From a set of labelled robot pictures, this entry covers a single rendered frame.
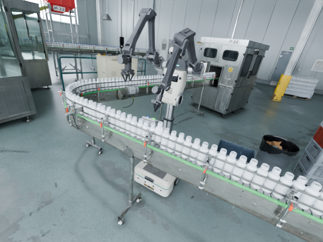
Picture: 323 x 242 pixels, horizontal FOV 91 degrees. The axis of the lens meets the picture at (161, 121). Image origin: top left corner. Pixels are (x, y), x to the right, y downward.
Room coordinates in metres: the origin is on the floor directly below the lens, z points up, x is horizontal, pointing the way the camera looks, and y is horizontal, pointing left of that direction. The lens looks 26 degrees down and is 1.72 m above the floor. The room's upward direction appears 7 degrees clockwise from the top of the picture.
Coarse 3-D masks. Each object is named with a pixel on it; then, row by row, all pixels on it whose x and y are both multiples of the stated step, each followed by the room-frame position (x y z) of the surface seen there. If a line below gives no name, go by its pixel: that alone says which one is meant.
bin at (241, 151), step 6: (222, 144) 1.34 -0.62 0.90; (228, 144) 1.32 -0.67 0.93; (234, 144) 1.30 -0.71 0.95; (228, 150) 1.31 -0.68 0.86; (234, 150) 1.29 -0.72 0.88; (240, 150) 1.27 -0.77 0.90; (246, 150) 1.25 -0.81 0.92; (252, 150) 1.23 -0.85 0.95; (240, 156) 1.26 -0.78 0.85; (246, 156) 1.24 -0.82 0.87; (252, 156) 1.20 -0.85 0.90
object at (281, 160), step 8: (264, 136) 2.17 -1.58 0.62; (272, 136) 2.21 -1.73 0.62; (264, 144) 1.98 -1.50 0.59; (280, 144) 2.15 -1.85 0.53; (288, 144) 2.08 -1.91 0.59; (264, 152) 1.94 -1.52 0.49; (272, 152) 1.86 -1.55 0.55; (280, 152) 1.81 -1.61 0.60; (288, 152) 1.78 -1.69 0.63; (296, 152) 1.79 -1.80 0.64; (264, 160) 1.90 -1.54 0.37; (272, 160) 1.84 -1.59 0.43; (280, 160) 1.80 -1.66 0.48; (288, 160) 1.80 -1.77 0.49; (272, 168) 1.82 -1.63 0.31; (280, 168) 1.80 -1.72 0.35
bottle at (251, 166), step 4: (252, 160) 0.79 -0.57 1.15; (256, 160) 0.78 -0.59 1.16; (248, 164) 0.78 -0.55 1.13; (252, 164) 0.76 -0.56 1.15; (256, 164) 0.76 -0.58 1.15; (248, 168) 0.76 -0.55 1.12; (252, 168) 0.75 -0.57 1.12; (256, 168) 0.76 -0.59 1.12; (244, 172) 0.77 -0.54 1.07; (248, 172) 0.75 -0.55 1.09; (244, 176) 0.76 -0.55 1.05; (248, 176) 0.75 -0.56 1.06; (252, 176) 0.75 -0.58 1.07
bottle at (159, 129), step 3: (159, 123) 1.05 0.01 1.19; (162, 123) 1.05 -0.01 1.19; (159, 126) 1.04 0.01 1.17; (162, 126) 1.06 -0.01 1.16; (156, 129) 1.04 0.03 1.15; (159, 129) 1.03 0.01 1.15; (162, 129) 1.04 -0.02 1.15; (156, 132) 1.03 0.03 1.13; (159, 132) 1.02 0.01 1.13; (162, 132) 1.03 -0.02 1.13; (156, 135) 1.03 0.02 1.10; (156, 138) 1.03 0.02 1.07; (159, 138) 1.03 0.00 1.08; (156, 141) 1.03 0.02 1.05; (159, 141) 1.03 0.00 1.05
